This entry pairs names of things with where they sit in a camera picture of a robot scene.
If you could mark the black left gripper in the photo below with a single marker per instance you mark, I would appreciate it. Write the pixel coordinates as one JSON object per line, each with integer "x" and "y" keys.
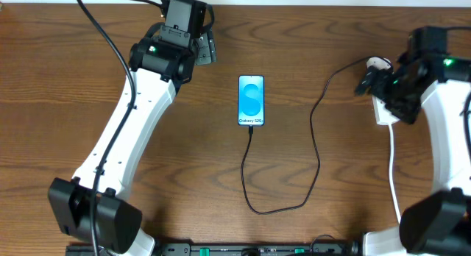
{"x": 205, "y": 50}

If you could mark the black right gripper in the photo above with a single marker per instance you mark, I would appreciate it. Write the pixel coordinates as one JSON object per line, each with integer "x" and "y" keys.
{"x": 370, "y": 78}

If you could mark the blue Galaxy smartphone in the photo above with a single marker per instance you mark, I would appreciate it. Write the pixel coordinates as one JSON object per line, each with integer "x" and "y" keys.
{"x": 251, "y": 104}

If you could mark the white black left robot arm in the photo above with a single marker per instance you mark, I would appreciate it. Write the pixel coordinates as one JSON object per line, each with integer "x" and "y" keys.
{"x": 92, "y": 206}

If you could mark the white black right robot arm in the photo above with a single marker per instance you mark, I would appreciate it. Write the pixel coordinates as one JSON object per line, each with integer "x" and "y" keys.
{"x": 439, "y": 86}

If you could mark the white power strip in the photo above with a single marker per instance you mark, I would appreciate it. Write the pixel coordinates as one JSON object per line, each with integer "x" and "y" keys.
{"x": 383, "y": 116}

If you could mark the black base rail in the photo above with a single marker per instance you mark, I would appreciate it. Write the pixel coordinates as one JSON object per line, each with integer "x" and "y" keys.
{"x": 321, "y": 247}

